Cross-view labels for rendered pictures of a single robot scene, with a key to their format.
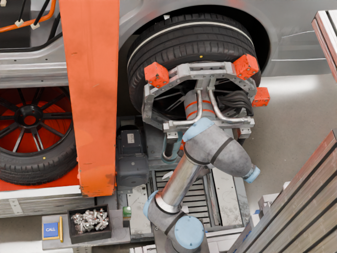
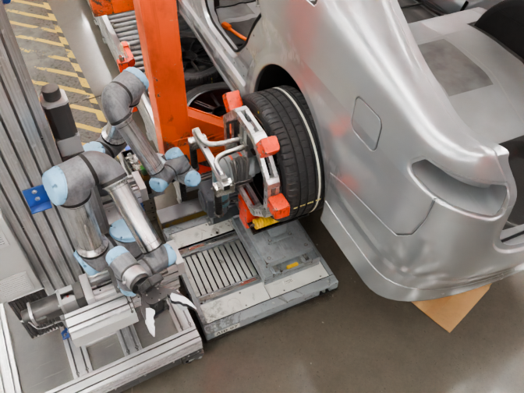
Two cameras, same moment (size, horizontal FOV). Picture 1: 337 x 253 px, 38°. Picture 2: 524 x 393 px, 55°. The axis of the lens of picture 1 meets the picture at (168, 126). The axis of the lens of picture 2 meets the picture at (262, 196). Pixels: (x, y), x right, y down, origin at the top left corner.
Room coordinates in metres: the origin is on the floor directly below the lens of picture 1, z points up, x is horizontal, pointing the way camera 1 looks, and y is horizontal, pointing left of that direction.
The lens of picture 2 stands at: (1.16, -1.91, 2.60)
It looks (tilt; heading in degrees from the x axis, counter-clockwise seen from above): 48 degrees down; 81
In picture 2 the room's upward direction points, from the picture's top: 2 degrees clockwise
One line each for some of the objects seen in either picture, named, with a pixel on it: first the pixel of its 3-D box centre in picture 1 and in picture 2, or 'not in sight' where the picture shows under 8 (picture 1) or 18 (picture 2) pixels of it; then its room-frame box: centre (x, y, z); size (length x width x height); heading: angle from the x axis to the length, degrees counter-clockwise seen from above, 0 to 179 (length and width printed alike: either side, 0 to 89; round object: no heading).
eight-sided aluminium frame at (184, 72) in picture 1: (197, 101); (249, 163); (1.37, -0.12, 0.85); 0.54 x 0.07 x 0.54; 108
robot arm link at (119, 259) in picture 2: not in sight; (123, 263); (0.86, -0.92, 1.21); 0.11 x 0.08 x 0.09; 125
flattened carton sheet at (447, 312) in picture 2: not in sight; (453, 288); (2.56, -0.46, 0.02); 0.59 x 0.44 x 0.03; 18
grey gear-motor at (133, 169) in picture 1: (129, 153); (233, 198); (1.31, 0.19, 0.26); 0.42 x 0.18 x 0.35; 18
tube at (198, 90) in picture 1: (186, 103); (217, 129); (1.22, -0.06, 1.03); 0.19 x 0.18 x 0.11; 18
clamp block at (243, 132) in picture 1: (242, 127); (223, 187); (1.23, -0.34, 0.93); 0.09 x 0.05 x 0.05; 18
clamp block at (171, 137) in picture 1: (171, 131); (198, 141); (1.12, -0.02, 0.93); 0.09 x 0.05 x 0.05; 18
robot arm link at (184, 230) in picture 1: (186, 233); (94, 159); (0.65, -0.16, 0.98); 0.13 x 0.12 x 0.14; 58
